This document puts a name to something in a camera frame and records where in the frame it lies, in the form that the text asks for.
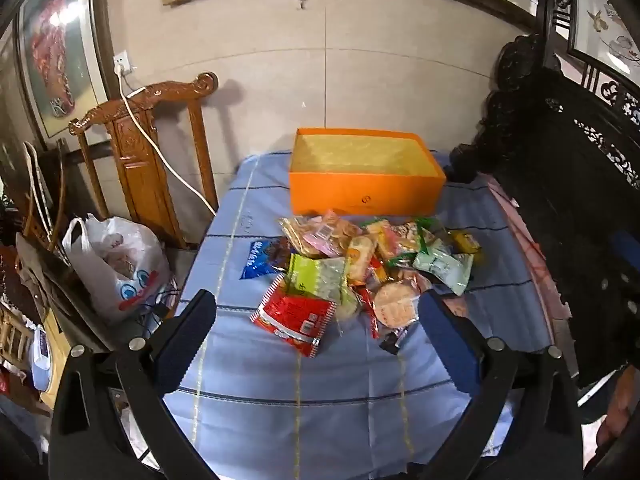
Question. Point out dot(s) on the blue snack bag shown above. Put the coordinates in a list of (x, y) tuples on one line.
[(257, 260)]

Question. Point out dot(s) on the red snack bag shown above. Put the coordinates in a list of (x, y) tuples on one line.
[(290, 317)]

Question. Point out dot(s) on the framed red artwork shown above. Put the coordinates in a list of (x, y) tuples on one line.
[(55, 60)]

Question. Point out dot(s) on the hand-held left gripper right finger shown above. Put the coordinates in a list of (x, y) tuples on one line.
[(450, 345)]

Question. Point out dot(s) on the bright green snack bag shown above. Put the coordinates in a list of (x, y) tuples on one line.
[(426, 244)]

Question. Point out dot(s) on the white plastic bag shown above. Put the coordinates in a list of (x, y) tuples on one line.
[(110, 260)]

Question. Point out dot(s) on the carved wooden chair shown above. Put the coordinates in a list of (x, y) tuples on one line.
[(135, 160)]

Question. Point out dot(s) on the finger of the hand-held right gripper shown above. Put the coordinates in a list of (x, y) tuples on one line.
[(625, 247)]

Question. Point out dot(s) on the pile of snack packets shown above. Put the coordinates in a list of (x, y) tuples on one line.
[(350, 255)]

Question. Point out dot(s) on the blue checked tablecloth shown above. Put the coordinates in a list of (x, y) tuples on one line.
[(280, 410)]

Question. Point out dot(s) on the bird painting panel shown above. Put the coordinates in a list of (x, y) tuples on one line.
[(610, 20)]

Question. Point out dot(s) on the person's right hand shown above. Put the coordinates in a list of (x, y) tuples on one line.
[(622, 410)]

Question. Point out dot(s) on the orange cardboard box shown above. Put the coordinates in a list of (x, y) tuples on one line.
[(360, 195)]

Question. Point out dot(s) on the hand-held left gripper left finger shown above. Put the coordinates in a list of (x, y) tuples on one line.
[(185, 340)]

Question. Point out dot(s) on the white wall socket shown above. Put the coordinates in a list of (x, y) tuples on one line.
[(122, 63)]

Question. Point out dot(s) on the dark carved wooden furniture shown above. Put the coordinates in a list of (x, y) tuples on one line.
[(565, 185)]

